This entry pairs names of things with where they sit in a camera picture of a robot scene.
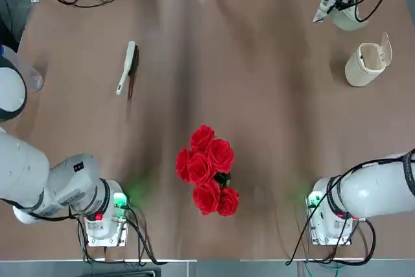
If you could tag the pale plastic dustpan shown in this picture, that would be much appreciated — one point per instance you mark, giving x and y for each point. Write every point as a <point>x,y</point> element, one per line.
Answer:
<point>347,20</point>

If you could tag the white brush black bristles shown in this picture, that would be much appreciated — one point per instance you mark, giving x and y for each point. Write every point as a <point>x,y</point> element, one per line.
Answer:
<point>128,59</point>

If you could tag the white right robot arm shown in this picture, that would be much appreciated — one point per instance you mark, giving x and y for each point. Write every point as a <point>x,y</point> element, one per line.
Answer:
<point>373,186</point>

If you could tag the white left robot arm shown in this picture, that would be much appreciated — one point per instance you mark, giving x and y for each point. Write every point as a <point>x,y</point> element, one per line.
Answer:
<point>26,166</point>

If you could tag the small beige bin with lid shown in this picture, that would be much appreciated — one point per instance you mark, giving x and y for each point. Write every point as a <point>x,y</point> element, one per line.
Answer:
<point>360,72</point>

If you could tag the red rose bouquet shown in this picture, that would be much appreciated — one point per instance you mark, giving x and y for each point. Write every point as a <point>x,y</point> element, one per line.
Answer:
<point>201,166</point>

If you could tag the clear bottle blue cap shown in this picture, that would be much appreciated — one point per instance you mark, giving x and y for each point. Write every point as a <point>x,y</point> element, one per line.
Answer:
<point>34,77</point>

